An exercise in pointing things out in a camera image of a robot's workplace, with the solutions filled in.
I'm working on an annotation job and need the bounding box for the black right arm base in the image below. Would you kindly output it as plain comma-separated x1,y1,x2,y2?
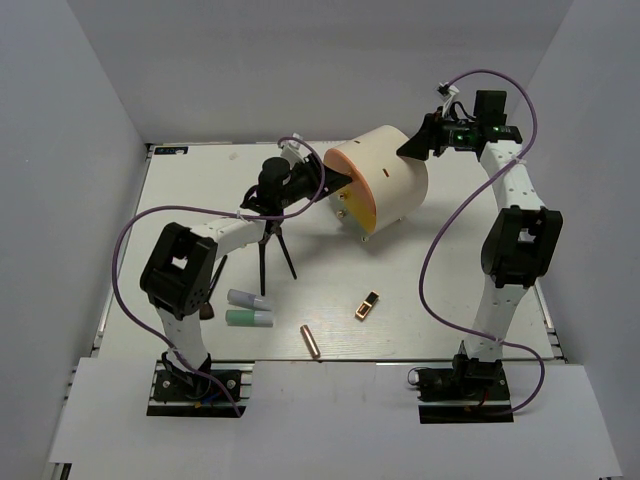
407,354,514,425

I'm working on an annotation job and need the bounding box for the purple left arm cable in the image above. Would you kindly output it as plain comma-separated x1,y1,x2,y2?
113,137,326,416

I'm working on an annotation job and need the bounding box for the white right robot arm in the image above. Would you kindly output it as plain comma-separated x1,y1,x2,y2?
396,90,563,364

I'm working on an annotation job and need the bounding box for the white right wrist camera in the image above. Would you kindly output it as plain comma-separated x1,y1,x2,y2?
436,83,459,105

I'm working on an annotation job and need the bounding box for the black gold square lipstick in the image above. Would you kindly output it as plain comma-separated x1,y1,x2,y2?
355,291,379,320

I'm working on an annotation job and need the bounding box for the green white cosmetic tube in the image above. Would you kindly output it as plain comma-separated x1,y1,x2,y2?
225,310,274,328

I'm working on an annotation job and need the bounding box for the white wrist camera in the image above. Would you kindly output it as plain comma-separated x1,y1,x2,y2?
278,133,304,164
436,83,459,105

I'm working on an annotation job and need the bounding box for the black makeup brush wide head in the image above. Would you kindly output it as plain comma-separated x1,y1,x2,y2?
258,221,271,296

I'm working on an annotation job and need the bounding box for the lilac white cosmetic tube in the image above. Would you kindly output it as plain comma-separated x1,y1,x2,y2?
227,289,273,311

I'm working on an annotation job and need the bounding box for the yellow organizer drawer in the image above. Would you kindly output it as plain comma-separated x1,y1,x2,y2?
344,191,376,235

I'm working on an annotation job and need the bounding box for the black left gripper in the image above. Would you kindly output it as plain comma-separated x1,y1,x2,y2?
277,153,351,210

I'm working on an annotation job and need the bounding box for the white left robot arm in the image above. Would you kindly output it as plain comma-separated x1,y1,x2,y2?
140,157,352,399

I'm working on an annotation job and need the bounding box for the rose gold lipstick tube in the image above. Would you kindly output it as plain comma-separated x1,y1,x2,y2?
300,325,321,360

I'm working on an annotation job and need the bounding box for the black fan makeup brush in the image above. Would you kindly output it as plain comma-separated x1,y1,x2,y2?
199,255,228,321

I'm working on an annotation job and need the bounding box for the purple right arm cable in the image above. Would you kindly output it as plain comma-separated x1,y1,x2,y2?
418,68,546,414

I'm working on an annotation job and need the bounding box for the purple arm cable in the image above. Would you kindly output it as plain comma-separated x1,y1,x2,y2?
418,68,546,414
113,137,326,416

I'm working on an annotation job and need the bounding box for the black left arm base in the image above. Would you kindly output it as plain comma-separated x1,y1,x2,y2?
146,361,254,419

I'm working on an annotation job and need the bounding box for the cream round drawer organizer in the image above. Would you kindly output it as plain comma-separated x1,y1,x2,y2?
329,125,429,241

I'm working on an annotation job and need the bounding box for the black makeup brush slim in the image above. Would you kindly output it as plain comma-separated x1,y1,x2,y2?
274,225,298,280

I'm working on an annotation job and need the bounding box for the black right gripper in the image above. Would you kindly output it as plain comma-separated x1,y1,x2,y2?
395,107,477,162

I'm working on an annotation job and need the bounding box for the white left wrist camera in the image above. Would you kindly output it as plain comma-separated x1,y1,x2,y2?
278,133,304,164

